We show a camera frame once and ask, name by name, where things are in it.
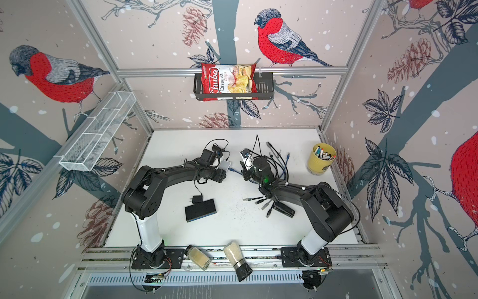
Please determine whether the black looped ethernet cable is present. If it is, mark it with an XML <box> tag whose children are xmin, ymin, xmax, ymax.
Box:
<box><xmin>257</xmin><ymin>149</ymin><xmax>289</xmax><ymax>184</ymax></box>

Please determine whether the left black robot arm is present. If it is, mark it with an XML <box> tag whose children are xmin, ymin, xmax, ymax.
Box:
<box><xmin>121</xmin><ymin>159</ymin><xmax>226</xmax><ymax>263</ymax></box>

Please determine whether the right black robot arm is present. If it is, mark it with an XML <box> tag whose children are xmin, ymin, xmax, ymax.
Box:
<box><xmin>240</xmin><ymin>155</ymin><xmax>354</xmax><ymax>265</ymax></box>

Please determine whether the black stapler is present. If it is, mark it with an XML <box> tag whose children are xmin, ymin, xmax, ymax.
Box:
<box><xmin>273</xmin><ymin>201</ymin><xmax>295</xmax><ymax>218</ymax></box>

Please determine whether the yellow cup with pens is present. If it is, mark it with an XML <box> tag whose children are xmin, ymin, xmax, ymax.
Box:
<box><xmin>307</xmin><ymin>143</ymin><xmax>337</xmax><ymax>175</ymax></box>

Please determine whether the glass spice jar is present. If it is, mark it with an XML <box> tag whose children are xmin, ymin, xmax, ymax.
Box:
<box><xmin>185</xmin><ymin>245</ymin><xmax>212</xmax><ymax>271</ymax></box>

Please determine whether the red cassava chips bag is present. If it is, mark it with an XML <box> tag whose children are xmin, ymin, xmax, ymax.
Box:
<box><xmin>201</xmin><ymin>64</ymin><xmax>257</xmax><ymax>102</ymax></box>

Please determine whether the dark ethernet cable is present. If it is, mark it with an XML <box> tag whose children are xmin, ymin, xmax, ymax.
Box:
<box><xmin>242</xmin><ymin>141</ymin><xmax>288</xmax><ymax>203</ymax></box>

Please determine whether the black network switch box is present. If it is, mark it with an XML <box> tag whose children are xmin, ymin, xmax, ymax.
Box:
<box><xmin>185</xmin><ymin>199</ymin><xmax>217</xmax><ymax>223</ymax></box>

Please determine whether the black wall basket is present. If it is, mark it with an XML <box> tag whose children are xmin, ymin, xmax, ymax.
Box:
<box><xmin>193</xmin><ymin>72</ymin><xmax>275</xmax><ymax>102</ymax></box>

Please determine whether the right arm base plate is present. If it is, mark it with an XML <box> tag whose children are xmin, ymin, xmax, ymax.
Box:
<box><xmin>276</xmin><ymin>247</ymin><xmax>332</xmax><ymax>269</ymax></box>

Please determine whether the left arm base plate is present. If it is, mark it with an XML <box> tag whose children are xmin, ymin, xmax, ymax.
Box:
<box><xmin>131</xmin><ymin>248</ymin><xmax>185</xmax><ymax>270</ymax></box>

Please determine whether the white wire mesh shelf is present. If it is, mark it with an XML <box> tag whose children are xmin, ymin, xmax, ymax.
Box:
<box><xmin>59</xmin><ymin>91</ymin><xmax>136</xmax><ymax>171</ymax></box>

